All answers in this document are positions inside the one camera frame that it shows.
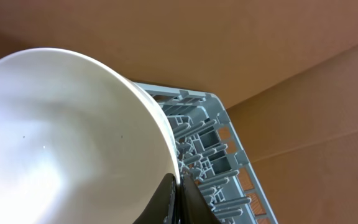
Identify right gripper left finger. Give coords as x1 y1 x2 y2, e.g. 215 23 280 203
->
134 173 177 224

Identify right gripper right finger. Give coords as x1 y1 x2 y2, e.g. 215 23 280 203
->
178 175 221 224

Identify grey dishwasher rack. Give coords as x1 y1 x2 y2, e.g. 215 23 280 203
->
136 84 262 223

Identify small white bowl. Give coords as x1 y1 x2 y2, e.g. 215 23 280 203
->
0 48 179 223

